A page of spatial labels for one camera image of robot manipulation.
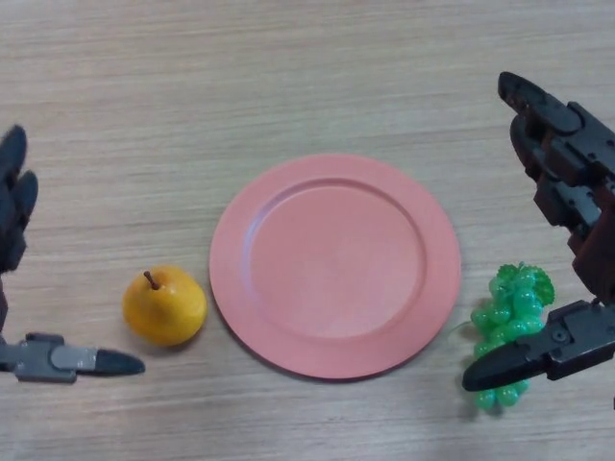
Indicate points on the yellow pear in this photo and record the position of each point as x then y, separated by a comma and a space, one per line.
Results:
163, 312

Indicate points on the pink round plate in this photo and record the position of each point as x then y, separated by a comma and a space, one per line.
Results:
336, 269

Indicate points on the green grape bunch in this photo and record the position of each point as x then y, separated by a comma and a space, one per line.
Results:
507, 312

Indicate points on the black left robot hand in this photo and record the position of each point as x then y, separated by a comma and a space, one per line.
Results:
43, 360

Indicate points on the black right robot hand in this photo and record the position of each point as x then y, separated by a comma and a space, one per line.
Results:
581, 158

